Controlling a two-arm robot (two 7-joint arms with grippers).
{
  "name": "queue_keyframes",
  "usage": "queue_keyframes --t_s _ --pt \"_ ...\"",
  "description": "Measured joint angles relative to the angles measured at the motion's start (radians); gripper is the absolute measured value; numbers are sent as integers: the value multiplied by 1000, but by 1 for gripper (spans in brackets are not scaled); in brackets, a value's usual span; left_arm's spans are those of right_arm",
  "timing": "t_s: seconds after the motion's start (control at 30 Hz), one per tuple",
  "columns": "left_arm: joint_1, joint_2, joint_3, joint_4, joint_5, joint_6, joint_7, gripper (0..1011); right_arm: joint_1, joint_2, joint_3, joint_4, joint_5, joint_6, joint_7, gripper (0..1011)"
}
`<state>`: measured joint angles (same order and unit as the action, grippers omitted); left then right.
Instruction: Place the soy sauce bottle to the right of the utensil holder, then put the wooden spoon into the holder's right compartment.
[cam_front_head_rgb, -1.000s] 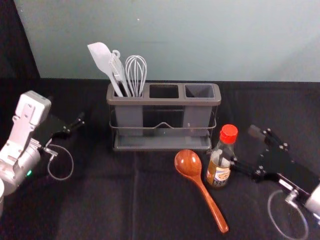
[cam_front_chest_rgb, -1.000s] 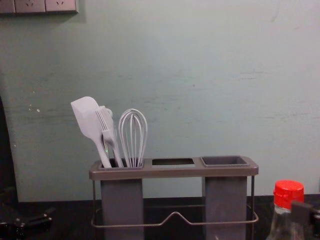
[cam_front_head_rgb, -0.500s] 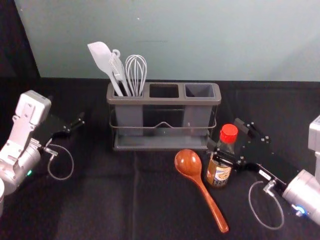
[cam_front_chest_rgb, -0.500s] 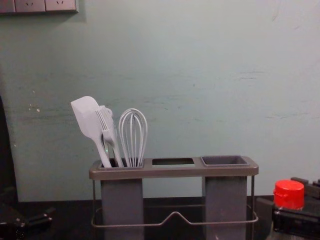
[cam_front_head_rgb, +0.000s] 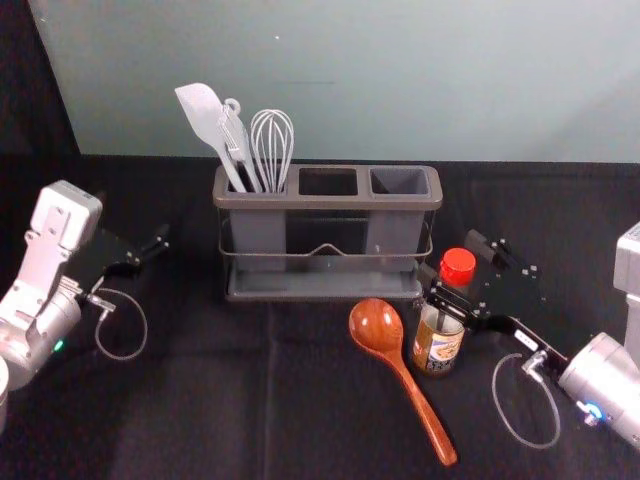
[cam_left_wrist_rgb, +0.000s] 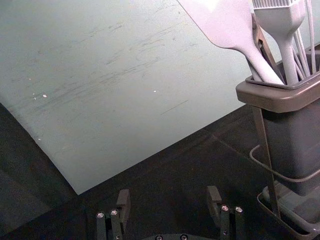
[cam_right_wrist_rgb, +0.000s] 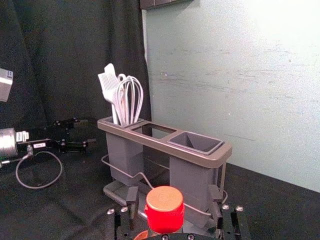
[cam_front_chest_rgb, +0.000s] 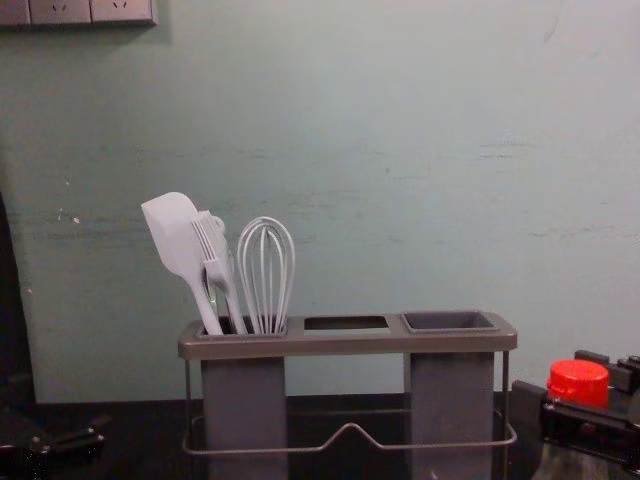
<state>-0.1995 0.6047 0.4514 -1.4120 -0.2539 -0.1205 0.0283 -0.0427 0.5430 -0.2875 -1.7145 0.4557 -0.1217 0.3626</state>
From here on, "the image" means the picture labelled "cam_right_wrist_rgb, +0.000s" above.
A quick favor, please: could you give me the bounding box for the bottle with red cap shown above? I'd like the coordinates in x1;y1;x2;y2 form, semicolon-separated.
133;185;186;240

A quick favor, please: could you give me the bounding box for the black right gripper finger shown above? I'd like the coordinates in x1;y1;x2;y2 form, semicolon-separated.
107;186;140;240
51;116;99;132
207;184;250;240
59;137;98;155

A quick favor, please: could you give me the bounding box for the grey rack with steel bars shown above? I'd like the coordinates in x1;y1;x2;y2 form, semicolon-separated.
96;116;233;227

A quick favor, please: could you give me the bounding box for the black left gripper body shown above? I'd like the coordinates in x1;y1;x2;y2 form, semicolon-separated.
15;125;68;154

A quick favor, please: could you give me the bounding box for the thin dark gripper cable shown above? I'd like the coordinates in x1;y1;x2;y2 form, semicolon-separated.
0;146;64;190

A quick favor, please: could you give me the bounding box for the pale grey whisk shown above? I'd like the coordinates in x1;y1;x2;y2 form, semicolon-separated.
115;75;145;126

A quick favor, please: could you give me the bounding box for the grey plastic rack cup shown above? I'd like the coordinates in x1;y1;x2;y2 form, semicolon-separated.
166;131;225;228
104;117;145;187

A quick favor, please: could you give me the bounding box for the white pastry brush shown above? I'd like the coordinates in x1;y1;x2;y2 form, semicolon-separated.
97;71;119;125

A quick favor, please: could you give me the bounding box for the white spatula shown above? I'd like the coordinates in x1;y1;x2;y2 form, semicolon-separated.
103;63;118;79

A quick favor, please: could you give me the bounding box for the black table cloth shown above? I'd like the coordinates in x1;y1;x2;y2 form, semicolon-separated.
0;0;320;240

